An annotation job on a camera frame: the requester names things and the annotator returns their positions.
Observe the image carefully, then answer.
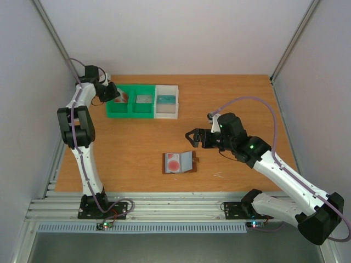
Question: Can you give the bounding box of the red circle card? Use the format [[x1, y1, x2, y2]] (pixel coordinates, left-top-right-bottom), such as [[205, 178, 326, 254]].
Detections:
[[114, 88, 129, 103], [165, 153, 181, 173]]

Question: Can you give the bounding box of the brown leather card holder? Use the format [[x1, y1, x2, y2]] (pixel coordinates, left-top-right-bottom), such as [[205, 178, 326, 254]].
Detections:
[[162, 151, 199, 174]]

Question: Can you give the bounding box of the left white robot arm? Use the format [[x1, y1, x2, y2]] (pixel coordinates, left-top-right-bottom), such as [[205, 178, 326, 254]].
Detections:
[[57, 65, 120, 219]]

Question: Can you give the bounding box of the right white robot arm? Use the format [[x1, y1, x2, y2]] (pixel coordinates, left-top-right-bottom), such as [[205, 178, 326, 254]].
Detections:
[[185, 113, 344, 245]]

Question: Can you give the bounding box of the teal card in bin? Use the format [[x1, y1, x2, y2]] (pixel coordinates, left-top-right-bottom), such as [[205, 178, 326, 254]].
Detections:
[[157, 95, 176, 105]]

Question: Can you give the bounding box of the green two-compartment bin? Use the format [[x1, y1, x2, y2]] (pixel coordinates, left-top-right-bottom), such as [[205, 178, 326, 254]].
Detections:
[[106, 84, 155, 119]]

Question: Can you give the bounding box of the white translucent bin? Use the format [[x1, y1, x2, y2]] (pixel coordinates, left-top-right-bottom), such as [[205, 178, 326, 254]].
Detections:
[[154, 85, 179, 119]]

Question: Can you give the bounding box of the right green circuit board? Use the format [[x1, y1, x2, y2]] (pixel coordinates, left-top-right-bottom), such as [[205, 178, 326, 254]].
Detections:
[[246, 221, 267, 229]]

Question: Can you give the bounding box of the green circuit board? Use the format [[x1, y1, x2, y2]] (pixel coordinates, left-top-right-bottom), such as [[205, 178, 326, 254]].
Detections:
[[96, 222, 114, 231], [246, 221, 267, 229]]

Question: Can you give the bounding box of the left green circuit board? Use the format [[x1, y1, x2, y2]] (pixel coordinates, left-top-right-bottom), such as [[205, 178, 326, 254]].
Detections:
[[96, 222, 114, 231]]

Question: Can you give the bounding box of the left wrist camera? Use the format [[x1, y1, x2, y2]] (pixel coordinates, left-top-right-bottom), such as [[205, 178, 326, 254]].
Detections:
[[99, 73, 111, 86]]

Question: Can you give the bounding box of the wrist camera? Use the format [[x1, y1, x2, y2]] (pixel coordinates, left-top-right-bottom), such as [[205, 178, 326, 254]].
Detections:
[[207, 113, 220, 133], [99, 73, 111, 86]]

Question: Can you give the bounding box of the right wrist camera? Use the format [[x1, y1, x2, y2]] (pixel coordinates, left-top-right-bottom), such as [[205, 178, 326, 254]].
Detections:
[[207, 113, 220, 133]]

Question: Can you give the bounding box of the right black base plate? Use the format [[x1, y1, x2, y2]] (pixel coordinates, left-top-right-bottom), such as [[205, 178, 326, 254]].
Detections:
[[220, 202, 272, 220]]

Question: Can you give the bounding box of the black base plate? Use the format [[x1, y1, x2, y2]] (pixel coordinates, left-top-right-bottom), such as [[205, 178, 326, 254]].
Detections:
[[220, 202, 272, 220], [77, 198, 130, 220]]

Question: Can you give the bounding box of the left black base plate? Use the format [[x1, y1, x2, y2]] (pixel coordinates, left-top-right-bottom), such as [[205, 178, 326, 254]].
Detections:
[[77, 198, 130, 220]]

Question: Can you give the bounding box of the aluminium rail frame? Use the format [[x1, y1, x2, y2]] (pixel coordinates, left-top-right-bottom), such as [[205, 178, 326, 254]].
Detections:
[[24, 191, 327, 222]]

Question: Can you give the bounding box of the grey slotted cable duct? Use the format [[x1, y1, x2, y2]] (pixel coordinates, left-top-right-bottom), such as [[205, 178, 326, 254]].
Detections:
[[37, 222, 247, 234]]

